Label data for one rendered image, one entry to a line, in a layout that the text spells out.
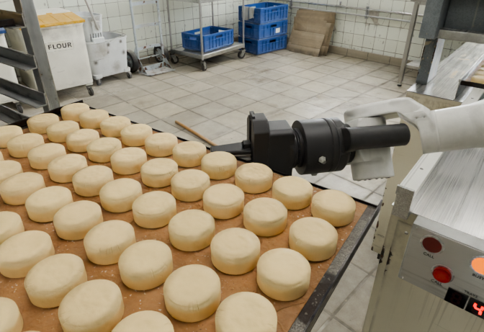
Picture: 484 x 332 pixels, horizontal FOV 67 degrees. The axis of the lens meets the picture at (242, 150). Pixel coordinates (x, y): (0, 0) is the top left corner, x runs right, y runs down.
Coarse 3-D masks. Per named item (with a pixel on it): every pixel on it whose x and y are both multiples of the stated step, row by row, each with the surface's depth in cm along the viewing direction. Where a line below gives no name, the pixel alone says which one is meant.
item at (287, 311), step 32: (32, 224) 42; (224, 224) 42; (288, 224) 42; (352, 224) 42; (192, 256) 38; (0, 288) 34; (128, 288) 34; (160, 288) 34; (224, 288) 34; (256, 288) 34; (32, 320) 31; (288, 320) 31
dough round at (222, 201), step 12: (204, 192) 45; (216, 192) 44; (228, 192) 44; (240, 192) 44; (204, 204) 43; (216, 204) 42; (228, 204) 42; (240, 204) 43; (216, 216) 43; (228, 216) 43
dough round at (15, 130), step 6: (6, 126) 61; (12, 126) 61; (18, 126) 61; (0, 132) 59; (6, 132) 59; (12, 132) 59; (18, 132) 59; (0, 138) 57; (6, 138) 58; (0, 144) 58
